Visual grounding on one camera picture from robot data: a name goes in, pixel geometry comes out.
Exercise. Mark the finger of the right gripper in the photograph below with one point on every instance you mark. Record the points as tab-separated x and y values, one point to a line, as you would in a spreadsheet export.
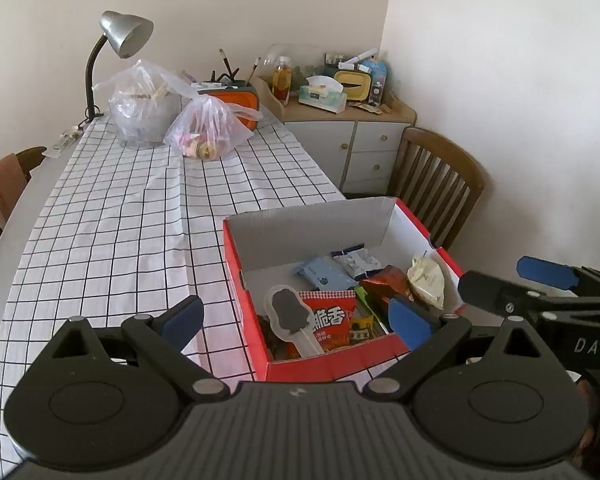
545	272

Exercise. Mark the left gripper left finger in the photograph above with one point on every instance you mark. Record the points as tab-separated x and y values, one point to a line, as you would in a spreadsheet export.
139	361

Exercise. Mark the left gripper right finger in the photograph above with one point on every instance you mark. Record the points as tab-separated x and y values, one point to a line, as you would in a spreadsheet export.
431	339

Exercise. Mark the cream white snack packet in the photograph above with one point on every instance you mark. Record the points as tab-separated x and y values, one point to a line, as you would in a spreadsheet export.
427	281

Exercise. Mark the orange brown snack bag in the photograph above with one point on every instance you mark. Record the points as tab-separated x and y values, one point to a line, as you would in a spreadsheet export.
378	290

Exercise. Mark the yellow candy packet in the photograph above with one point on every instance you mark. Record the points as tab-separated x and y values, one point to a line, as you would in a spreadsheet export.
364	327

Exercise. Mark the red chip snack bag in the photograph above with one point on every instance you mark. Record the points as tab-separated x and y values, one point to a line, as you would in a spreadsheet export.
332	315

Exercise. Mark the light blue snack packet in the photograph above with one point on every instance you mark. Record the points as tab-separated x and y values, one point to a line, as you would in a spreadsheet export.
325	275

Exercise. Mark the red cardboard box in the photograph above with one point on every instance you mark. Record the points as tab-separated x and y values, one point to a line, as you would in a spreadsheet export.
323	251

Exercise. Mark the wooden chair by cabinet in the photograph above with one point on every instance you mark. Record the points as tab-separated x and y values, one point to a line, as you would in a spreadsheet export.
438	181

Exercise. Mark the white corner cabinet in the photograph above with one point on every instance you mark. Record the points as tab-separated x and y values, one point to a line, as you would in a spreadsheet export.
355	149

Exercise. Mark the clear bag pink contents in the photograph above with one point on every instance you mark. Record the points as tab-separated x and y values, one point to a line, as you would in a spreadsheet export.
208	128

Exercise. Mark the wooden chair pink cloth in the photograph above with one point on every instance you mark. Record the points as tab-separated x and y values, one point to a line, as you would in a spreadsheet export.
15	174

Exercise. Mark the clear bag grey contents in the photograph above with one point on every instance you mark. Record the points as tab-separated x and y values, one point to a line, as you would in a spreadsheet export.
144	100

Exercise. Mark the orange green pen holder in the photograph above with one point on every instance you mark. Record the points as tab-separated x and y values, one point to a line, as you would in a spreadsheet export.
234	93

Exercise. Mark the yellow tissue holder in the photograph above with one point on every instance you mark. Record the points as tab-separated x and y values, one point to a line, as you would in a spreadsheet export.
356	85

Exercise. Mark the tissue box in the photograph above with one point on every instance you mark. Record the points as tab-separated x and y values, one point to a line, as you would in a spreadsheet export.
324	93

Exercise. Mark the amber liquid bottle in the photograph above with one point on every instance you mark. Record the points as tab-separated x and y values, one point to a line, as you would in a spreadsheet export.
281	80

